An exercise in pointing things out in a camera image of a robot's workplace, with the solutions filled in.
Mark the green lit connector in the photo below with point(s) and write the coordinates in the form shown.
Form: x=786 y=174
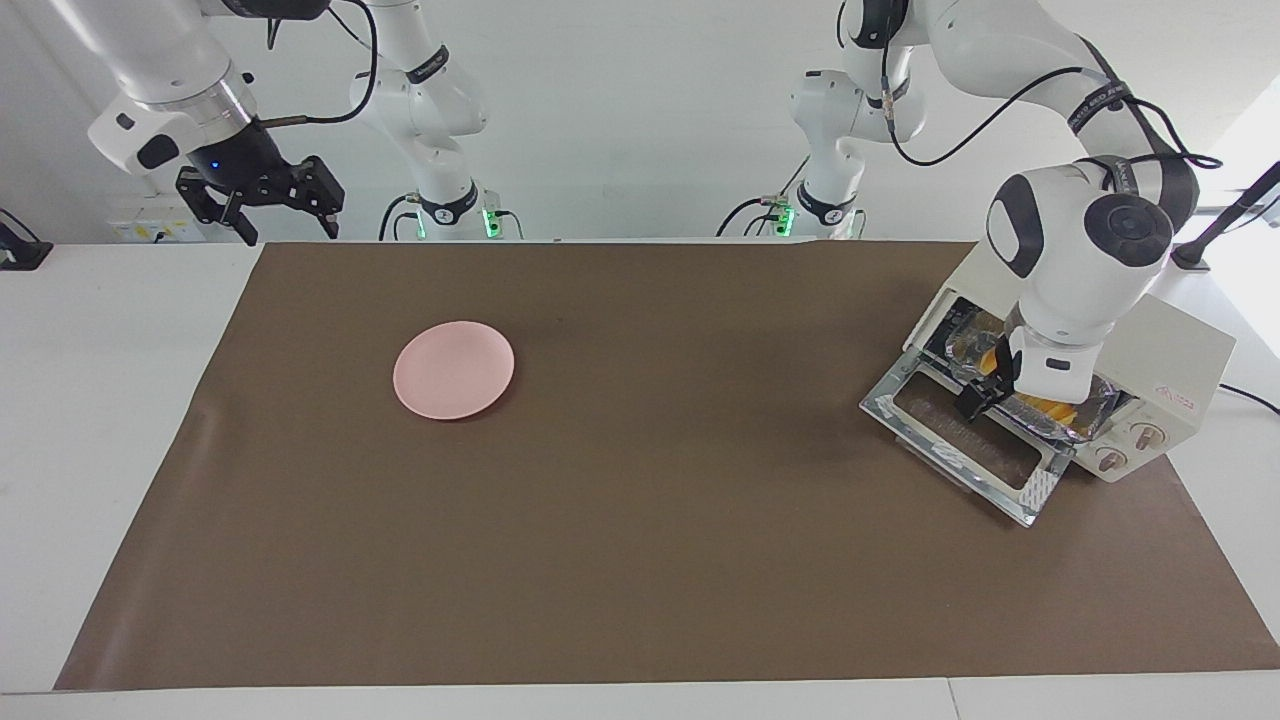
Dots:
x=491 y=222
x=784 y=220

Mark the yellow sliced bread loaf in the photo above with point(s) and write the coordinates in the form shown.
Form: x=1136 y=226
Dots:
x=1050 y=407

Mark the small black stand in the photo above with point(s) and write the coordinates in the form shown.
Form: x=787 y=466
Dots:
x=22 y=250

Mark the aluminium foil tray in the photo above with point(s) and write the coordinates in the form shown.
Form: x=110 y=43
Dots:
x=960 y=345

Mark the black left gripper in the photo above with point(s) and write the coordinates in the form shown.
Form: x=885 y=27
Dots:
x=1005 y=362

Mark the white wall socket box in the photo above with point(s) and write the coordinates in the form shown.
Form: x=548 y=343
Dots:
x=130 y=228

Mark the cream oven knob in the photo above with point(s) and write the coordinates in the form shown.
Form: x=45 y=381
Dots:
x=1148 y=436
x=1110 y=460

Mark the pink round plate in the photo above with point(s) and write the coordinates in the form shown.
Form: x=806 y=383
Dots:
x=455 y=370

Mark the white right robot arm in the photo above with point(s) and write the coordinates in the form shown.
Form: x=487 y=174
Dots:
x=150 y=50

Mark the tall black stand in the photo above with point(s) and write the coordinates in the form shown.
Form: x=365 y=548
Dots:
x=1235 y=205

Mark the cream toaster oven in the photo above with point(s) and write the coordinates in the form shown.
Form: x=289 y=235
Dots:
x=1170 y=345

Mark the glass oven door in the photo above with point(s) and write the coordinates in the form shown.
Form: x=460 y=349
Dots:
x=900 y=400

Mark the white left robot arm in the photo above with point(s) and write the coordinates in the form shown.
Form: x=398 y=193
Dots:
x=1070 y=290

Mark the brown table mat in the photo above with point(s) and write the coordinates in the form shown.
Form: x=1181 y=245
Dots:
x=650 y=560

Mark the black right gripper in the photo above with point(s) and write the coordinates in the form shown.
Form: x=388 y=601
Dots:
x=250 y=165

